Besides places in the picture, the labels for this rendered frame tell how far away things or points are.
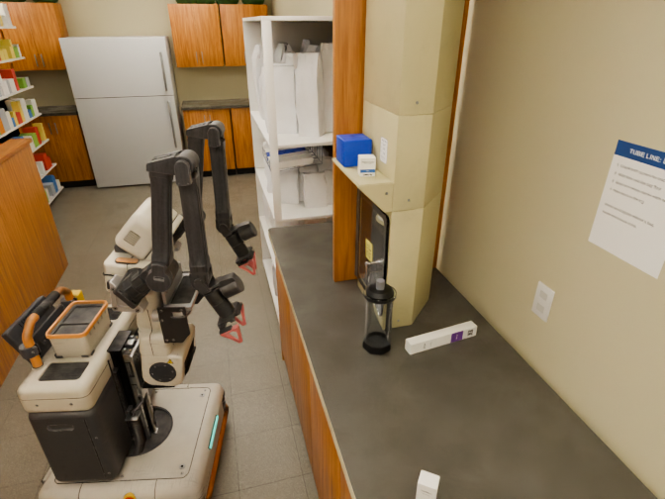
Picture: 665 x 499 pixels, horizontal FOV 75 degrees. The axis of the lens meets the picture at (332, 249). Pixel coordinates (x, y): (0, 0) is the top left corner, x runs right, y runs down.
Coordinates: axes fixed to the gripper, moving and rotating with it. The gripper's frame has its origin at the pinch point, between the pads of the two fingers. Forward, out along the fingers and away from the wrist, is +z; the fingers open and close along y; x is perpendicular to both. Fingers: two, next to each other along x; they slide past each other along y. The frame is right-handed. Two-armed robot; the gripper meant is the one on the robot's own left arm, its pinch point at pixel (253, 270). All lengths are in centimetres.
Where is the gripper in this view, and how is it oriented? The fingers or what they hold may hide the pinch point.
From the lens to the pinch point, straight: 193.5
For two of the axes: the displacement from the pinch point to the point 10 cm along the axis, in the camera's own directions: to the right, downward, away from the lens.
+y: -0.5, -4.6, 8.9
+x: -9.1, 3.9, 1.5
